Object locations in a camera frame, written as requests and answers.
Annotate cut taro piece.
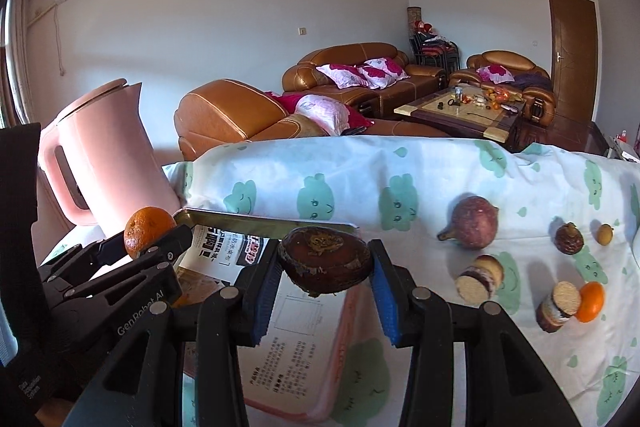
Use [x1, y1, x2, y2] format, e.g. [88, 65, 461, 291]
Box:
[455, 254, 505, 303]

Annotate brown leather three-seat sofa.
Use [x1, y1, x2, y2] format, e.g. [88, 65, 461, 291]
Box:
[281, 42, 448, 118]

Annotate wooden coffee table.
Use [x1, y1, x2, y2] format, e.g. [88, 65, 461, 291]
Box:
[393, 84, 527, 152]

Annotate air conditioner pipe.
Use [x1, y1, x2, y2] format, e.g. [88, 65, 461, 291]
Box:
[54, 1, 67, 78]

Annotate round dark brown water chestnut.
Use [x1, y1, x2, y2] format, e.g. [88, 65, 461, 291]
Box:
[554, 222, 585, 256]

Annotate brown wooden door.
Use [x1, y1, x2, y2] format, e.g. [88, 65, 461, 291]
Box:
[547, 0, 599, 124]

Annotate orange mandarin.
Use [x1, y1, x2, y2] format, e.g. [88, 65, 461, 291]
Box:
[574, 282, 606, 324]
[123, 207, 177, 260]

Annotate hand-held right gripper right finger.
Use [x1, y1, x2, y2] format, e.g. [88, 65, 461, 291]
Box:
[367, 238, 583, 427]

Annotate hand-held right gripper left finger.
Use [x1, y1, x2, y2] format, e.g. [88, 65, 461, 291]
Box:
[75, 238, 281, 427]

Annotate beige curtain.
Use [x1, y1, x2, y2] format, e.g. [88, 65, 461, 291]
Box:
[0, 0, 42, 128]

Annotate tall patterned floor vase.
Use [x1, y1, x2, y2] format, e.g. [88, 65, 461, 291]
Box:
[406, 6, 424, 58]

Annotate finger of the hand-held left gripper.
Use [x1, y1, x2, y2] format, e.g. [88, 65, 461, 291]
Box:
[47, 224, 194, 304]
[39, 231, 127, 282]

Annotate pink electric kettle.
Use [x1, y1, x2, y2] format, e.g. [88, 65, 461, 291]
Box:
[37, 78, 181, 240]

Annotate pink tin box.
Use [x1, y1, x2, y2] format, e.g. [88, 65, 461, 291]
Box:
[172, 207, 373, 425]

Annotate magenta floral pillow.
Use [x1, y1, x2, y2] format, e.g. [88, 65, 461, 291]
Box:
[475, 64, 516, 84]
[369, 57, 411, 82]
[316, 63, 368, 90]
[356, 65, 397, 90]

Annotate purple blanket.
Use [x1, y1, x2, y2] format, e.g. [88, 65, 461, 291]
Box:
[510, 73, 554, 94]

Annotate purple passion fruit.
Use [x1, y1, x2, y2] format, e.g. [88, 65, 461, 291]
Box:
[437, 195, 500, 251]

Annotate brown leather armchair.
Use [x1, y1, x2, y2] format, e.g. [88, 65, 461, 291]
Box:
[174, 79, 451, 162]
[448, 50, 557, 128]

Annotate white cloud print tablecloth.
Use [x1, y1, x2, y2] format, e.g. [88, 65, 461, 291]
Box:
[30, 136, 640, 427]

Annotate red cloth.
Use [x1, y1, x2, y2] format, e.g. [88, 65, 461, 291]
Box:
[265, 91, 373, 128]

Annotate pile of small oranges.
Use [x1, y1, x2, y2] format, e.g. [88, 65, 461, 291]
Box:
[481, 88, 521, 105]

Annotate printed paper sheet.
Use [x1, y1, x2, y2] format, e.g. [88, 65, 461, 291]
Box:
[177, 224, 347, 414]

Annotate pink white floral pillow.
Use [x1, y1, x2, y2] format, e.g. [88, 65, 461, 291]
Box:
[294, 94, 373, 135]

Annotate stacked dark chairs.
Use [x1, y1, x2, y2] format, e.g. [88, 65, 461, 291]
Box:
[409, 33, 460, 72]

